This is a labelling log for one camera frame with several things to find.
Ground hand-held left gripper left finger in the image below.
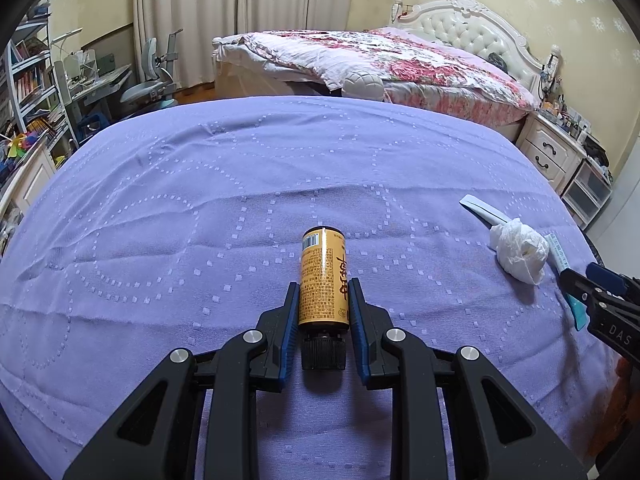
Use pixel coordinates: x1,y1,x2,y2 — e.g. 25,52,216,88
62,281,301,480

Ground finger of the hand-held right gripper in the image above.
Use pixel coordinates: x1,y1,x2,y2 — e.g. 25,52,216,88
560,269,640,313
587,262,640,293

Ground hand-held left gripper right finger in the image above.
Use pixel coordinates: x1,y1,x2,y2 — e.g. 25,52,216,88
347,277,588,480

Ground yellow label brown bottle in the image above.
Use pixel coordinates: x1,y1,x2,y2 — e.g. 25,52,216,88
297,226,349,372

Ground white crumpled paper ball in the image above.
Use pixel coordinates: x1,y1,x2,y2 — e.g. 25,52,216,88
487,216,550,286

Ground plastic drawer unit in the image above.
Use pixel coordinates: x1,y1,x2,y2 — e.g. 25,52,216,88
562,157,613,228

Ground dark bag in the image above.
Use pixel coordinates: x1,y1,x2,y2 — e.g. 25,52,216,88
582,135,611,168

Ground purple quilted tablecloth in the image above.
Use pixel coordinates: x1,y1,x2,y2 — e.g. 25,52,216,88
0,95,626,480

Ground white carved nightstand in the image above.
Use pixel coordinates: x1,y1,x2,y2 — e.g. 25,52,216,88
517,110,588,196

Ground clutter of small bottles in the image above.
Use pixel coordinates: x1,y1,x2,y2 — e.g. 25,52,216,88
537,45,591,141

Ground pink floral quilt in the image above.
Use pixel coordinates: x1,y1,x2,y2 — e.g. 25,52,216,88
212,27,535,128

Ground grey desk chair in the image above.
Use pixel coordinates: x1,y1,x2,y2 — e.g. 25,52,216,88
120,30,183,108

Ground white tufted bed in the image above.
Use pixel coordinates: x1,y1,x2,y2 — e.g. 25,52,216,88
212,0,546,141

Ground white low cabinet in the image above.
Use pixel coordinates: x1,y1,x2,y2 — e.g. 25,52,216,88
0,142,58,231

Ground grey study desk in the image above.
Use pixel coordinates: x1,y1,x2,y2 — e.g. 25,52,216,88
55,62,133,131

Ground colourful toy pile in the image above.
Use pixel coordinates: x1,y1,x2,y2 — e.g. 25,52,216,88
0,127,56,171

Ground beige curtains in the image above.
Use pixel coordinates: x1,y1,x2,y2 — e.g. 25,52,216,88
132,0,358,91

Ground white bookshelf with books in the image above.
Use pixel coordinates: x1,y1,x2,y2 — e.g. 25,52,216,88
0,0,76,146

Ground white desk lamp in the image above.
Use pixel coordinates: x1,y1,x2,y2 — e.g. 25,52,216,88
50,27,83,56

